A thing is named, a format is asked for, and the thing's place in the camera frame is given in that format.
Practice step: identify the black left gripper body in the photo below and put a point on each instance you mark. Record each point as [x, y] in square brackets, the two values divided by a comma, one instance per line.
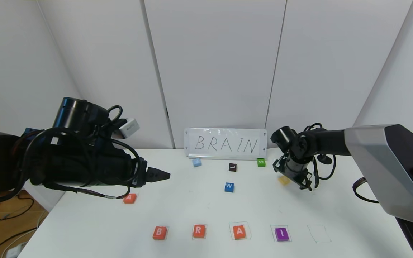
[142, 173]

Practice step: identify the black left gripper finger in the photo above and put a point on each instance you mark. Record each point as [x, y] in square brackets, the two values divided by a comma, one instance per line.
[158, 175]

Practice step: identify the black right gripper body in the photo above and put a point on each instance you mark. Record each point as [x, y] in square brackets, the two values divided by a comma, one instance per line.
[294, 175]

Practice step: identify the yellow letter block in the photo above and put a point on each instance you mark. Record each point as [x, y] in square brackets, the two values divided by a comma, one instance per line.
[283, 180]

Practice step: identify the orange A letter block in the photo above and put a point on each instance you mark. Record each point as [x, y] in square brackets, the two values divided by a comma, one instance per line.
[129, 198]
[239, 232]

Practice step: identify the orange R letter block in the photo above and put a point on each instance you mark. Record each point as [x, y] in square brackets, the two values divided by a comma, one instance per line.
[199, 231]

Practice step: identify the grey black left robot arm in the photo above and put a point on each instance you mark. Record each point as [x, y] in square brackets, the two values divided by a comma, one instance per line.
[48, 161]

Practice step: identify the black round table grommet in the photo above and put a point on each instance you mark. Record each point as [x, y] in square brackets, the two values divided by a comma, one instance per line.
[324, 158]

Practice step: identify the green S letter block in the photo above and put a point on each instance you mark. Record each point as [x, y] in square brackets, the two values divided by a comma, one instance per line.
[261, 162]

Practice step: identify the light blue letter block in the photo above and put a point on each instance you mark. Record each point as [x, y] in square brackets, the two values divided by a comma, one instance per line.
[196, 162]

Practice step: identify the orange B letter block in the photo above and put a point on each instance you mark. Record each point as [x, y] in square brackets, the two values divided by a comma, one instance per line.
[159, 233]

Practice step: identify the purple I letter block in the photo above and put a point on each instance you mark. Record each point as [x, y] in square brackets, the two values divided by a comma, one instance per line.
[281, 234]

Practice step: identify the black L letter block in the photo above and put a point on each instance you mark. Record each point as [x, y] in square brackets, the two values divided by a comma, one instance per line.
[232, 167]

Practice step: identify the blue W letter block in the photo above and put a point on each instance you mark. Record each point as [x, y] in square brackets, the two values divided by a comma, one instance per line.
[229, 187]

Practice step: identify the white BRAIN sign board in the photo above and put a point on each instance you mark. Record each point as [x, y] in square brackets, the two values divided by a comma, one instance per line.
[225, 144]

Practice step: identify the white power strip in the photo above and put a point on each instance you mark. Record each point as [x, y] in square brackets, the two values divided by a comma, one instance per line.
[14, 252]

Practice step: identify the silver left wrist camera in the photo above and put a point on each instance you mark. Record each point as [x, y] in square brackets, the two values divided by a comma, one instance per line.
[127, 128]

